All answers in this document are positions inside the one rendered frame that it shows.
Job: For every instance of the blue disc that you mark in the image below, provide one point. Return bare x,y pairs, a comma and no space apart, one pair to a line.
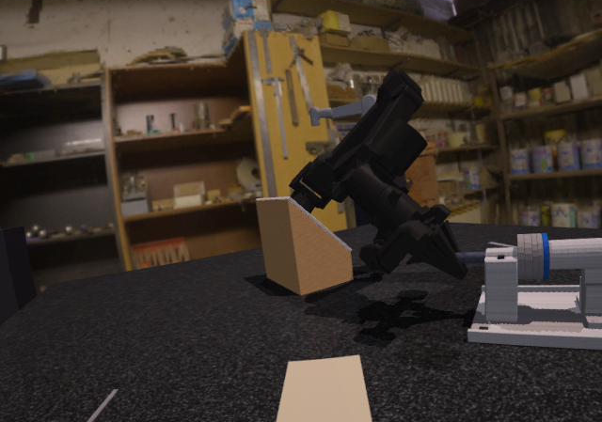
546,255

